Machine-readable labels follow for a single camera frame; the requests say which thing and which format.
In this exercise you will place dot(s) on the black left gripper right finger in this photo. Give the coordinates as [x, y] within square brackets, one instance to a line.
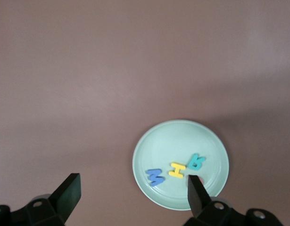
[197, 195]

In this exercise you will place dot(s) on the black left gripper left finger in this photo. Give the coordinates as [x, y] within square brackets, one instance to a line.
[67, 195]

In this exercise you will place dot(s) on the yellow foam capital H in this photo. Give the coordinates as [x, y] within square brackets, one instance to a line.
[177, 170]

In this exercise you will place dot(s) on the teal foam capital R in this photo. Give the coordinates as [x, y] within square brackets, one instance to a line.
[195, 162]

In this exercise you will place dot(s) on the blue foam capital M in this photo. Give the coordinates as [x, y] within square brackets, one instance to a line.
[155, 177]

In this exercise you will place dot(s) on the green plate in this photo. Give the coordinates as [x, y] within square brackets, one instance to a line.
[173, 141]

